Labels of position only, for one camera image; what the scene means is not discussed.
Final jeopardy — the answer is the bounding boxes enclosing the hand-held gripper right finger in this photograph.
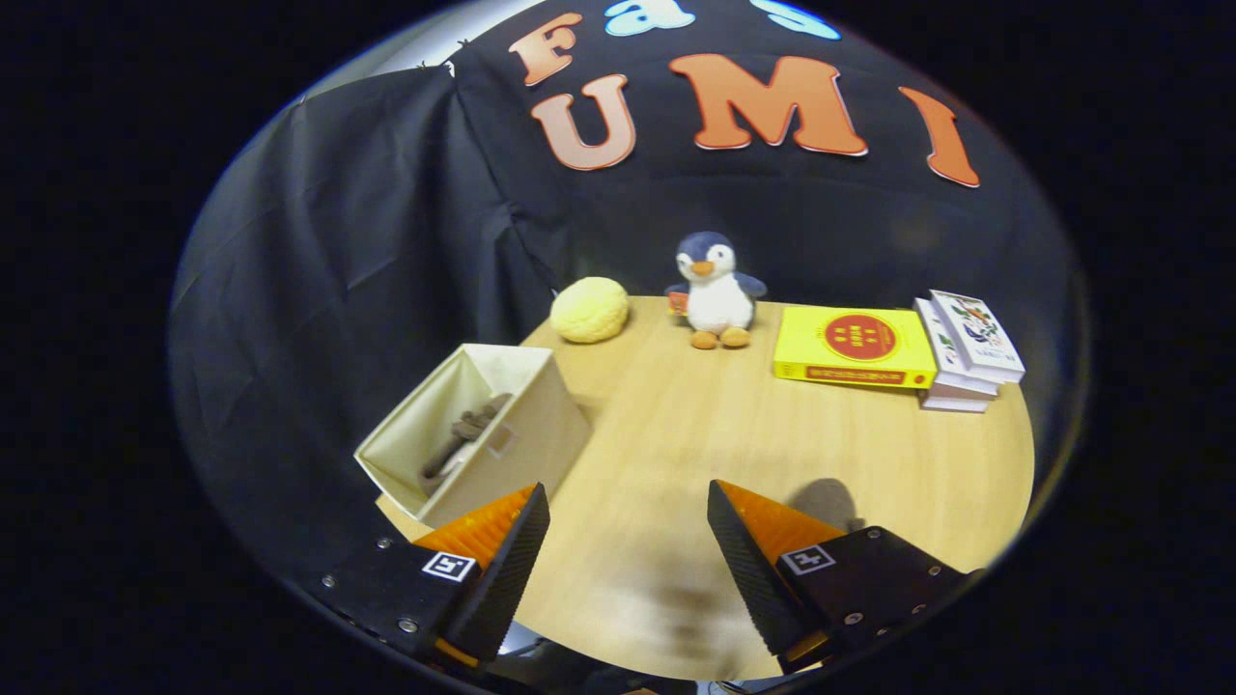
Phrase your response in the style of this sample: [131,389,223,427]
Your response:
[707,479,981,677]

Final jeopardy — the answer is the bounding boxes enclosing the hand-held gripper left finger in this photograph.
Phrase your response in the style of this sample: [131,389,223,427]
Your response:
[304,483,551,674]

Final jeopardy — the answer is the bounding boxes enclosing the cream fabric storage box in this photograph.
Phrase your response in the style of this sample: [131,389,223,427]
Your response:
[354,343,592,530]

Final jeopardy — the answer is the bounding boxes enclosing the brown shoe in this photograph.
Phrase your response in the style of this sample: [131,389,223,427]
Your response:
[420,393,515,495]

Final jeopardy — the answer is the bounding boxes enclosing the yellow book with red circle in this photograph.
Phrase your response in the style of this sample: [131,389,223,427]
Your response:
[772,306,938,390]

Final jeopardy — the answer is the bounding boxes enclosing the yellow round plush ball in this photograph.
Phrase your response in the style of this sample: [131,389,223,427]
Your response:
[550,277,631,345]

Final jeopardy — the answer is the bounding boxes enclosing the penguin plush toy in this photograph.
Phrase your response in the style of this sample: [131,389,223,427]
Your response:
[664,231,768,350]

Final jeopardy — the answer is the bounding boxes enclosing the floral cover white book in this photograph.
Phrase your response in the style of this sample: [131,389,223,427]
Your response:
[929,290,1026,385]

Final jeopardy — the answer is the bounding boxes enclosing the row of small cloth clips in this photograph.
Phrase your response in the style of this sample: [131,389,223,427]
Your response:
[417,37,476,73]

